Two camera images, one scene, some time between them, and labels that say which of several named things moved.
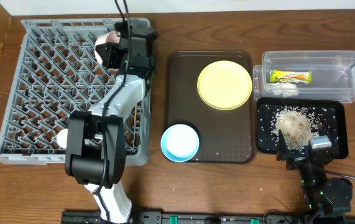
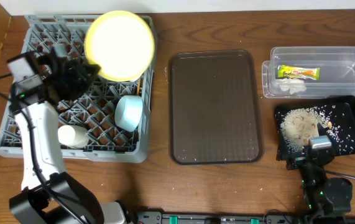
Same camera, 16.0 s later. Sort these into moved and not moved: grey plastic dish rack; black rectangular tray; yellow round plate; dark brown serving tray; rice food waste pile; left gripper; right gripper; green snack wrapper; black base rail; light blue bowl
Moved: green snack wrapper; black rectangular tray; left gripper; yellow round plate; light blue bowl
Not moved: right gripper; grey plastic dish rack; rice food waste pile; dark brown serving tray; black base rail
